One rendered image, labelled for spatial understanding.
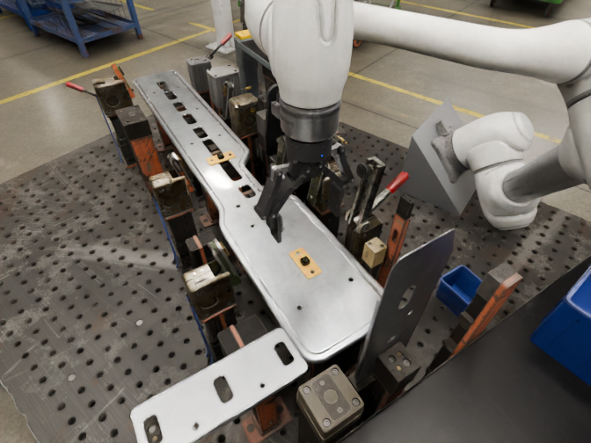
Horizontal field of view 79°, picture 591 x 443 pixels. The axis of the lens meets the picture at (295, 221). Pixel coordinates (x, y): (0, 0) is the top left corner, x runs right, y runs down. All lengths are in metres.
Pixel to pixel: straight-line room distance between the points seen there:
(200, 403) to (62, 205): 1.13
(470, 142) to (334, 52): 0.97
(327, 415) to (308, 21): 0.53
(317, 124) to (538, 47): 0.38
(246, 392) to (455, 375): 0.35
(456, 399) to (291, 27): 0.59
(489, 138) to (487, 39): 0.71
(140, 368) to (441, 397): 0.74
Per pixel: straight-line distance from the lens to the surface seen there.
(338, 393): 0.62
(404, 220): 0.71
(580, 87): 0.83
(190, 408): 0.69
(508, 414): 0.72
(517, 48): 0.71
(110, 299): 1.24
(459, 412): 0.69
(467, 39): 0.69
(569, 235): 1.60
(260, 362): 0.70
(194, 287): 0.75
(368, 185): 0.77
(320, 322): 0.73
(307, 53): 0.48
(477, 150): 1.38
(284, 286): 0.77
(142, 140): 1.36
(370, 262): 0.79
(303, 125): 0.53
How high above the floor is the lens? 1.64
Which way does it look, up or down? 45 degrees down
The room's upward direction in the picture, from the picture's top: straight up
